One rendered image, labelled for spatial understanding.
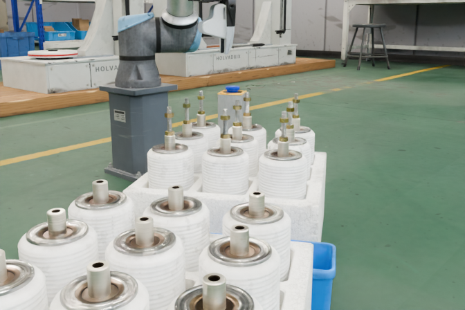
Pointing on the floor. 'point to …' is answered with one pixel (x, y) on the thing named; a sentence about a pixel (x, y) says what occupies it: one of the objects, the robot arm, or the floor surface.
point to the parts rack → (53, 1)
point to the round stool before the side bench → (371, 44)
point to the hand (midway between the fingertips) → (228, 46)
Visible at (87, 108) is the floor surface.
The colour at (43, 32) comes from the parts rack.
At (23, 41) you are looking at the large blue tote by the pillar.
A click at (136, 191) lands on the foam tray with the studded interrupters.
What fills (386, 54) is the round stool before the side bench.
